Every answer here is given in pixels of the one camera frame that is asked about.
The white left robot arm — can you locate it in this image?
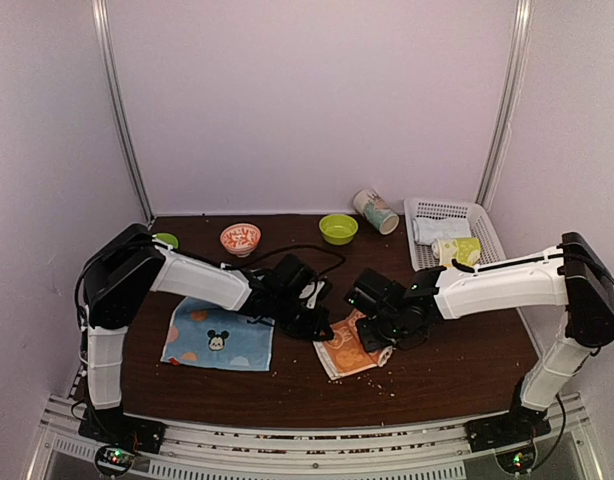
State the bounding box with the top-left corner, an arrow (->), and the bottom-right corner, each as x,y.
75,223 -> 333,444

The circuit board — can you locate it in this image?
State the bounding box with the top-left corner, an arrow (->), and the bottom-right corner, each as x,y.
495,445 -> 537,475
94,445 -> 136,478

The rolled green yellow towel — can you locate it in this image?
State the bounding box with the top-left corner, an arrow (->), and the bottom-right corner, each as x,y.
431,237 -> 481,266

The right circuit board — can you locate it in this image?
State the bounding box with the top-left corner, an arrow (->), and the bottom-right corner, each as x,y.
495,445 -> 537,475

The aluminium frame post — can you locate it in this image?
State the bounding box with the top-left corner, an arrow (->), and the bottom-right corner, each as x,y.
476,0 -> 534,211
91,0 -> 156,224

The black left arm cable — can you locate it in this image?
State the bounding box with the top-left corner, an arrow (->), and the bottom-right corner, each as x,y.
221,243 -> 347,281

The left circuit board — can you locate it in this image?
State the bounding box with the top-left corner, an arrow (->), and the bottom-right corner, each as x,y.
94,445 -> 136,478

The light blue folded towel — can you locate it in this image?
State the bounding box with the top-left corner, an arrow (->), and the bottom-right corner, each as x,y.
412,217 -> 471,246

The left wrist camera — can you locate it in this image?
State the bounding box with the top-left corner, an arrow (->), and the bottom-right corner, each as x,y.
299,279 -> 331,309

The green plastic bowl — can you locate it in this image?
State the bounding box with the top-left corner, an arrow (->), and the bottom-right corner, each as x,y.
318,214 -> 358,246

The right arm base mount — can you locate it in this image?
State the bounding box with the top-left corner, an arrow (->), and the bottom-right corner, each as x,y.
464,385 -> 551,453

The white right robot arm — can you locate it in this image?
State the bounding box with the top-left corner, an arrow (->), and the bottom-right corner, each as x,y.
345,232 -> 614,442

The blue mickey dotted towel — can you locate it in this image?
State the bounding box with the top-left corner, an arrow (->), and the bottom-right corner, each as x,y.
161,297 -> 274,372

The left aluminium frame post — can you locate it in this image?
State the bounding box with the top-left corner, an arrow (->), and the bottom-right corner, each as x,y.
91,0 -> 156,224

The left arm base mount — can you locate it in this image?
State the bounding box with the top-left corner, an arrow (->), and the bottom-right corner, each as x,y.
78,405 -> 166,454

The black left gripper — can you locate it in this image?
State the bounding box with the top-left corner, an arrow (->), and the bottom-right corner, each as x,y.
272,293 -> 334,341

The right aluminium frame post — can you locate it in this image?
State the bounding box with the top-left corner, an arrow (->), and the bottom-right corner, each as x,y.
476,0 -> 534,211

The tall illustrated ceramic cup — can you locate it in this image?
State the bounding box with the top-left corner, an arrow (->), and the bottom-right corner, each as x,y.
353,189 -> 399,235

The orange bunny towel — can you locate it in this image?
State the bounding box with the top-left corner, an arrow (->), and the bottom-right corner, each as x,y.
313,309 -> 393,381

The red patterned ceramic bowl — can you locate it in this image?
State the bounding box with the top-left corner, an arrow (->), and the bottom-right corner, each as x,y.
220,223 -> 261,258

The green plastic plate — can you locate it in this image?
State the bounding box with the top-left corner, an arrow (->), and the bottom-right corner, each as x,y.
152,232 -> 179,249

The white perforated plastic basket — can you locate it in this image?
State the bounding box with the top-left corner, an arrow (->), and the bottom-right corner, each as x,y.
403,197 -> 506,270

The front aluminium rail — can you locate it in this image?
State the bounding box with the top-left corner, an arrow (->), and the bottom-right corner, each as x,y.
22,394 -> 610,479

